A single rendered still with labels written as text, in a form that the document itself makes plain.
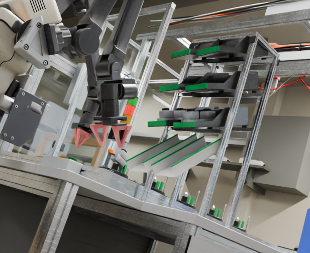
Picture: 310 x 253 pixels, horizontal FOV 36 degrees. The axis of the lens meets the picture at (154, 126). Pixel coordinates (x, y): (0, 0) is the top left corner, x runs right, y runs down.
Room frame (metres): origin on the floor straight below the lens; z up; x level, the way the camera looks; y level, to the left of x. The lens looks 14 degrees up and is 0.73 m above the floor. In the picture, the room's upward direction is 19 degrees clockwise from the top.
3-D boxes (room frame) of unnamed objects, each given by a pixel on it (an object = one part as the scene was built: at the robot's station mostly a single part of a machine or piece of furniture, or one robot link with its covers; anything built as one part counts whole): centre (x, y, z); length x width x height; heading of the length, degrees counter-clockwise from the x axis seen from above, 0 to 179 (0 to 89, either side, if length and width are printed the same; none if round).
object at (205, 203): (1.91, -0.22, 1.26); 0.36 x 0.21 x 0.80; 42
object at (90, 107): (1.97, 0.28, 1.20); 0.07 x 0.06 x 0.07; 134
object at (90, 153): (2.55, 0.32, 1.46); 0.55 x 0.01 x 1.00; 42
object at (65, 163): (2.02, 0.33, 0.93); 0.21 x 0.07 x 0.06; 42
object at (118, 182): (2.42, -0.25, 0.91); 1.24 x 0.33 x 0.10; 132
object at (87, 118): (1.96, 0.28, 1.14); 0.10 x 0.07 x 0.07; 42
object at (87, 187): (1.90, 0.23, 0.84); 0.90 x 0.70 x 0.03; 42
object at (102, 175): (2.20, 0.41, 0.91); 0.89 x 0.06 x 0.11; 42
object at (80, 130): (1.97, 0.29, 1.07); 0.07 x 0.07 x 0.09; 42
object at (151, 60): (2.34, 0.12, 1.46); 0.03 x 0.03 x 1.00; 42
